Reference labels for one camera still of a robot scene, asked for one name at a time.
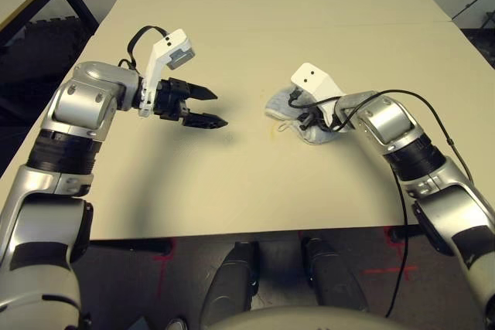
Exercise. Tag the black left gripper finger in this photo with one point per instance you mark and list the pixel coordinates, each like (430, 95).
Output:
(201, 92)
(205, 121)

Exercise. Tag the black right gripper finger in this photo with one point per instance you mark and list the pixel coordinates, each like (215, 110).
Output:
(306, 121)

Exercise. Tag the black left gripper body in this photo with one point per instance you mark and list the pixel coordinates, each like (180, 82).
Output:
(170, 98)

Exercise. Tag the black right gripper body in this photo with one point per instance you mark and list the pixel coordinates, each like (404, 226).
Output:
(321, 118)

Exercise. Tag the grey white rag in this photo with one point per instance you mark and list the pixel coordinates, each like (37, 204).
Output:
(278, 104)

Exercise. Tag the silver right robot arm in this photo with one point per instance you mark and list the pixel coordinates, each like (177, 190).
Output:
(386, 117)

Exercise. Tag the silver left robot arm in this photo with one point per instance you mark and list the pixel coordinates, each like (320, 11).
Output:
(85, 102)

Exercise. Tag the grey robot right leg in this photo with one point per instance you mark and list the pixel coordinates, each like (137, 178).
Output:
(332, 276)

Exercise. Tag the grey robot leg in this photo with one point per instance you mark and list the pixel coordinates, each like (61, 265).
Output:
(228, 283)
(332, 276)

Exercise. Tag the grey robot left leg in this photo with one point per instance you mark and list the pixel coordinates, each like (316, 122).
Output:
(228, 283)

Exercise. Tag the black tripod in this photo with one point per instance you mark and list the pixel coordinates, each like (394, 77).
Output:
(473, 2)

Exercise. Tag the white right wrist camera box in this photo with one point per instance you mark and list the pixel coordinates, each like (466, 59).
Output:
(313, 79)

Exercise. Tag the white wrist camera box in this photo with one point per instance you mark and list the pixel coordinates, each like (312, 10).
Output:
(313, 79)
(170, 48)

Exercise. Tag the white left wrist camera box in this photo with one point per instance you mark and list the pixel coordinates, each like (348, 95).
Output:
(170, 48)

